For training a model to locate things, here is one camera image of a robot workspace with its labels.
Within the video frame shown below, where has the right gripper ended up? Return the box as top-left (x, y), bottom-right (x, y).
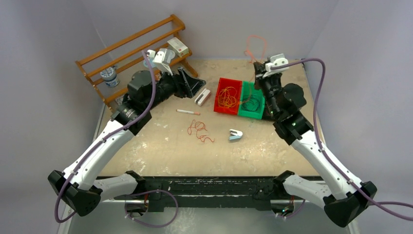
top-left (253, 62), bottom-right (281, 118)

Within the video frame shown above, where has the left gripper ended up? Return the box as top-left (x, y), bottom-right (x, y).
top-left (146, 65), bottom-right (205, 111)

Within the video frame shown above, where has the yellow cable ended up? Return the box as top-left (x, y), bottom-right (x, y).
top-left (217, 86), bottom-right (240, 110)

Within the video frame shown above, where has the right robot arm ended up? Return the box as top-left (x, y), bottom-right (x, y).
top-left (253, 61), bottom-right (377, 228)

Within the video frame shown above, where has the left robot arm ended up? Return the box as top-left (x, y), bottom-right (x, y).
top-left (48, 67), bottom-right (206, 216)

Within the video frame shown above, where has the white stapler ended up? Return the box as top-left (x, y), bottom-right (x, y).
top-left (194, 88), bottom-right (211, 106)

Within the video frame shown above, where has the green plastic bin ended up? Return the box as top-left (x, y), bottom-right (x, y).
top-left (238, 81), bottom-right (265, 119)

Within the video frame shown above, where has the white marker with orange cap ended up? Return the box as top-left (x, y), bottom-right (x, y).
top-left (176, 109), bottom-right (200, 116)

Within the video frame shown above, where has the red plastic bin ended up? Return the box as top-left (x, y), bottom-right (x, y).
top-left (213, 78), bottom-right (243, 116)

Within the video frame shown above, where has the white red box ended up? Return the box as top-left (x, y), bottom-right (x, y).
top-left (167, 37), bottom-right (189, 57)

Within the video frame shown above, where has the wooden shelf rack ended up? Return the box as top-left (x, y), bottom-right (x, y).
top-left (75, 14), bottom-right (186, 111)

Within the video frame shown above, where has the white blue staple remover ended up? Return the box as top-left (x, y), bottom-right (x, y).
top-left (228, 129), bottom-right (243, 142)

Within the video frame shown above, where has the blue white tape roll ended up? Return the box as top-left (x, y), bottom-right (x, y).
top-left (100, 67), bottom-right (120, 88)

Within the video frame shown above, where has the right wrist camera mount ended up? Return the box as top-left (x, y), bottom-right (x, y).
top-left (263, 54), bottom-right (289, 78)

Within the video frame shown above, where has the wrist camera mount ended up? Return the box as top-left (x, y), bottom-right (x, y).
top-left (263, 54), bottom-right (289, 78)
top-left (146, 48), bottom-right (175, 76)

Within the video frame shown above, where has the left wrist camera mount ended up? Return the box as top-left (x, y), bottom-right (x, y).
top-left (146, 48), bottom-right (175, 76)

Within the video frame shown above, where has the right arm purple hose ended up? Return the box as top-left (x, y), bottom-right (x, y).
top-left (271, 58), bottom-right (413, 223)

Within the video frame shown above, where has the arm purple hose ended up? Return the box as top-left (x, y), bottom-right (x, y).
top-left (54, 49), bottom-right (179, 229)
top-left (271, 58), bottom-right (413, 223)

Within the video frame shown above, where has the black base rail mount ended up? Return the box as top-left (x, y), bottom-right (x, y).
top-left (113, 171), bottom-right (305, 214)

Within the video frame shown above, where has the aluminium frame rail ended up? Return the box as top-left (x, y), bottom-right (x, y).
top-left (58, 191), bottom-right (359, 234)

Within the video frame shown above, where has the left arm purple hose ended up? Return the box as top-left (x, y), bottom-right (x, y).
top-left (54, 49), bottom-right (179, 229)

